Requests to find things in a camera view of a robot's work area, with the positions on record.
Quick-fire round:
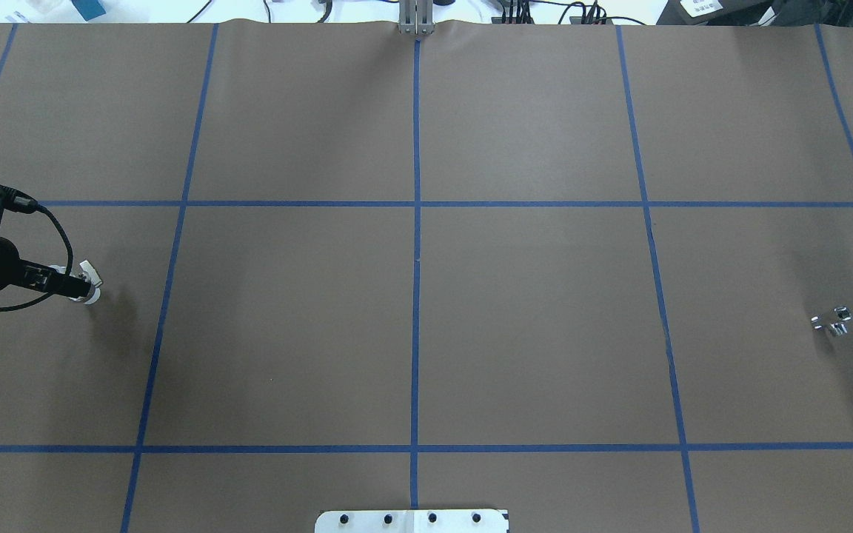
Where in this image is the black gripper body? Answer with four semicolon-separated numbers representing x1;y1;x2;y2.
18;260;74;299

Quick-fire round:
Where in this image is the white PPR valve metal handle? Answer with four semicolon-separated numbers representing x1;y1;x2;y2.
48;259;104;306

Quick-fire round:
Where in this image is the chrome tee pipe fitting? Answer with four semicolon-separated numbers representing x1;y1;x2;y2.
810;306;853;338

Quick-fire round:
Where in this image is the blue box on desk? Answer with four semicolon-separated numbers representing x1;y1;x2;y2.
70;0;107;21

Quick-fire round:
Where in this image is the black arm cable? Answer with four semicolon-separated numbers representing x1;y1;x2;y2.
0;196;75;312

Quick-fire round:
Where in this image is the aluminium frame post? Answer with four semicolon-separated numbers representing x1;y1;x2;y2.
396;0;435;37

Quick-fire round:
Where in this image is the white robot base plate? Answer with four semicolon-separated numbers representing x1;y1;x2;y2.
314;509;510;532

